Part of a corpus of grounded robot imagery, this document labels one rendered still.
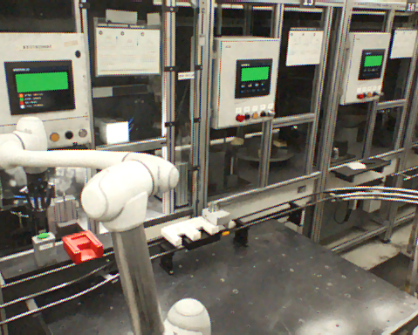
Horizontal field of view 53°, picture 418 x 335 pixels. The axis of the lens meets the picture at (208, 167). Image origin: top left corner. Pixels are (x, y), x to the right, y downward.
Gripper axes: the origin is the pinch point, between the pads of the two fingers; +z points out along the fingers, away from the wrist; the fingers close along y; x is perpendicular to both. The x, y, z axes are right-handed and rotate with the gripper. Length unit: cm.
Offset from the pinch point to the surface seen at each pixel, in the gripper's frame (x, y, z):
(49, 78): -7, -11, -54
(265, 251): 19, -112, 44
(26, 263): -2.8, 7.3, 21.0
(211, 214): 4, -84, 19
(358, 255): -12, -258, 113
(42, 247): 3.0, 1.7, 12.0
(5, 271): -1.5, 15.7, 21.0
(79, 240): -2.7, -15.7, 17.0
